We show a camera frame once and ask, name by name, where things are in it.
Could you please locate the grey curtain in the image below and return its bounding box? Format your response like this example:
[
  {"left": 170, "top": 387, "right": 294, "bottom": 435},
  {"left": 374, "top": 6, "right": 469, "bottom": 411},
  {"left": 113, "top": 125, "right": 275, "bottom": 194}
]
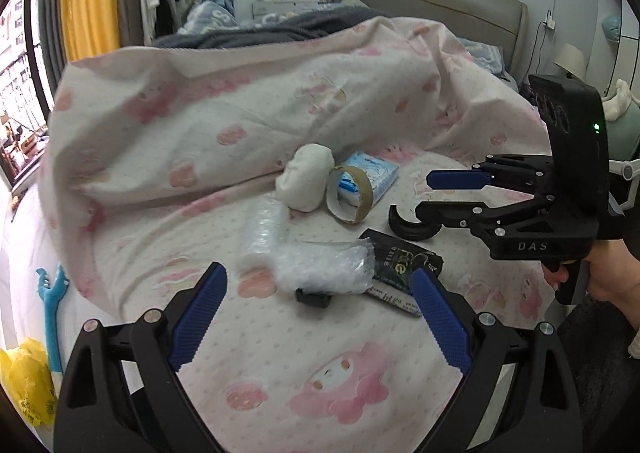
[{"left": 37, "top": 0, "right": 66, "bottom": 109}]

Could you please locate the clear plastic roll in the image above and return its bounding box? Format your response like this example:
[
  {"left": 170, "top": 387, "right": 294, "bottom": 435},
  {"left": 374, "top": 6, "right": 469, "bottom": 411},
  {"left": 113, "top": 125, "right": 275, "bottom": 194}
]
[{"left": 239, "top": 197, "right": 291, "bottom": 279}]

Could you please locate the blue patterned quilt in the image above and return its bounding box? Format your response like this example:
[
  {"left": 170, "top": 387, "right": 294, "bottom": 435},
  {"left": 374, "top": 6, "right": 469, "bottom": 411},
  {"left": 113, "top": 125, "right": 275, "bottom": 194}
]
[{"left": 177, "top": 0, "right": 301, "bottom": 34}]

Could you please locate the black ring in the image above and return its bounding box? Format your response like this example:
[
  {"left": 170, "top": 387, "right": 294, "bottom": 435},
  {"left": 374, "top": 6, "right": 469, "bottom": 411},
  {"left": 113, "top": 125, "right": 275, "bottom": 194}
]
[{"left": 388, "top": 203, "right": 443, "bottom": 240}]

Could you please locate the blue guitar-shaped toy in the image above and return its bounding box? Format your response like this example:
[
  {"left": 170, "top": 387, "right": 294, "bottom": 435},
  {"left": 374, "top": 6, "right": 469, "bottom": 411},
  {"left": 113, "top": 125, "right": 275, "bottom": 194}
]
[{"left": 35, "top": 263, "right": 68, "bottom": 379}]

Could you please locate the black snack packet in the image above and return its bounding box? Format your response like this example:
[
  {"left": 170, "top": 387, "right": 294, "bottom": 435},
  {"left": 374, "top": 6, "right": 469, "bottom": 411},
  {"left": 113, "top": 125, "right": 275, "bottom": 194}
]
[{"left": 359, "top": 228, "right": 445, "bottom": 319}]

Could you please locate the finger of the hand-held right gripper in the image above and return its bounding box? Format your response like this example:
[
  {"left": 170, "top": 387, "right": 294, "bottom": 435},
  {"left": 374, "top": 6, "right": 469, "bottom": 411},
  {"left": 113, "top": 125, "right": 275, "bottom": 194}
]
[
  {"left": 415, "top": 193, "right": 556, "bottom": 240},
  {"left": 426, "top": 154, "right": 556, "bottom": 204}
]

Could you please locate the blue pillow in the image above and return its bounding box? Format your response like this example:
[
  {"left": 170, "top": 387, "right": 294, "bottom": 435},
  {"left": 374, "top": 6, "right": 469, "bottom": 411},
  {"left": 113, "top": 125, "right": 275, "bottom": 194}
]
[{"left": 462, "top": 38, "right": 506, "bottom": 76}]

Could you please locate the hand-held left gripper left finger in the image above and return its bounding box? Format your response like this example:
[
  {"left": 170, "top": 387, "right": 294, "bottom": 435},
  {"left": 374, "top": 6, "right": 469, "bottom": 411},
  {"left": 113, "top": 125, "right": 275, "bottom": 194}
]
[{"left": 54, "top": 261, "right": 231, "bottom": 453}]

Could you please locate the white plush toy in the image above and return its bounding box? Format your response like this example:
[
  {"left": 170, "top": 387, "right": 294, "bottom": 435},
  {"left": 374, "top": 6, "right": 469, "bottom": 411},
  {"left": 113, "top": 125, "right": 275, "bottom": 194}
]
[{"left": 602, "top": 79, "right": 640, "bottom": 121}]

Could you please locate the white tissue ball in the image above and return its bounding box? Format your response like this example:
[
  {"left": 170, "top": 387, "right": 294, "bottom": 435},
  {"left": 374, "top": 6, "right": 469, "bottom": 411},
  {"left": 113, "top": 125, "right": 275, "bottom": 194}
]
[{"left": 274, "top": 143, "right": 335, "bottom": 212}]

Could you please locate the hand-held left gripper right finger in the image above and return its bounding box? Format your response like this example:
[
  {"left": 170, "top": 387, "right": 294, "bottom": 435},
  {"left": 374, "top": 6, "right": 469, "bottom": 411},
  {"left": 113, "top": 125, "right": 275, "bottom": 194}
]
[{"left": 409, "top": 267, "right": 583, "bottom": 453}]

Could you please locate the cardboard tube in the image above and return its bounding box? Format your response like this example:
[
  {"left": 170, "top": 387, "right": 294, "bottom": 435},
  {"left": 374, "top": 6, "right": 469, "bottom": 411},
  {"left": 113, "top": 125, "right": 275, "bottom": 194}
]
[{"left": 326, "top": 164, "right": 373, "bottom": 224}]

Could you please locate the dark cloth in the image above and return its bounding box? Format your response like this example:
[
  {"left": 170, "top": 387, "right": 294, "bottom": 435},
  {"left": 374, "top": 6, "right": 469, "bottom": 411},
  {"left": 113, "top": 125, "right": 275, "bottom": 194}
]
[{"left": 557, "top": 300, "right": 640, "bottom": 386}]

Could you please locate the beige lamp shade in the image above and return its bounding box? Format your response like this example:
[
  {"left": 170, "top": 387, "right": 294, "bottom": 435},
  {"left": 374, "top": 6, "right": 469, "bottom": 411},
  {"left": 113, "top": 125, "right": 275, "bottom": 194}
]
[{"left": 554, "top": 43, "right": 587, "bottom": 80}]

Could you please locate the window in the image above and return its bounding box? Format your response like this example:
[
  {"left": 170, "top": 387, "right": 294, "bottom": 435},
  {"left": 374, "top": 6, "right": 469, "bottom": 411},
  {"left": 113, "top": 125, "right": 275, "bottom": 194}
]
[{"left": 0, "top": 0, "right": 51, "bottom": 194}]

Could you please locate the grey blanket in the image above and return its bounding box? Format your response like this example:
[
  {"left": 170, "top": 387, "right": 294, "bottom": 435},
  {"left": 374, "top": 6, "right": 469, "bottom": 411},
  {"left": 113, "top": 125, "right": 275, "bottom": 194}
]
[{"left": 152, "top": 6, "right": 396, "bottom": 50}]

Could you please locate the yellow plastic bag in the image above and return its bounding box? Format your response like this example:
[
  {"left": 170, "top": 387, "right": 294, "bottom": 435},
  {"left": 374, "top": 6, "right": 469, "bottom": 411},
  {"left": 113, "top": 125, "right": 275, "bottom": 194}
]
[{"left": 0, "top": 337, "right": 58, "bottom": 426}]

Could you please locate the person's right hand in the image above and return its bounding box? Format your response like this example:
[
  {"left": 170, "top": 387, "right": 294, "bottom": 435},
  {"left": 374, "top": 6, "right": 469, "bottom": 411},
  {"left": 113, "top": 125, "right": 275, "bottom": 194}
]
[{"left": 542, "top": 239, "right": 640, "bottom": 316}]

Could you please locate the white hanging garment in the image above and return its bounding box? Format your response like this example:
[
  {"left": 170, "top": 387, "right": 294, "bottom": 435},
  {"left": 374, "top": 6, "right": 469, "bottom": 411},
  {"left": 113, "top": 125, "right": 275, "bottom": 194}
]
[{"left": 137, "top": 0, "right": 162, "bottom": 45}]

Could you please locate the crumpled clear plastic bag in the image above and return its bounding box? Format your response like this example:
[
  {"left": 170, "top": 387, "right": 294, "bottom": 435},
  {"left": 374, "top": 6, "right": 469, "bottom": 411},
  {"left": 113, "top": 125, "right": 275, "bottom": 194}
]
[{"left": 272, "top": 239, "right": 377, "bottom": 295}]

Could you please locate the blue tissue packet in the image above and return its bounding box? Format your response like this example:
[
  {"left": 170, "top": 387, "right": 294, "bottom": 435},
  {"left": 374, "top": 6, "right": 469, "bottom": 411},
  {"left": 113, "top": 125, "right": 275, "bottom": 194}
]
[{"left": 335, "top": 150, "right": 400, "bottom": 208}]

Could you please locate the small black object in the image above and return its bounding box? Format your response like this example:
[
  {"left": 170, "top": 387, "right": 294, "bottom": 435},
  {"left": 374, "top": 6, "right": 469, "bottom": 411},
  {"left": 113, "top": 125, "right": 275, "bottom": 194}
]
[{"left": 295, "top": 287, "right": 333, "bottom": 309}]

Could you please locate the pink printed blanket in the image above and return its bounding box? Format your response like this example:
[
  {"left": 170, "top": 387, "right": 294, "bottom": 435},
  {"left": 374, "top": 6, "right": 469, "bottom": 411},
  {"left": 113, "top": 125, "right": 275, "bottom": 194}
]
[{"left": 37, "top": 16, "right": 568, "bottom": 453}]

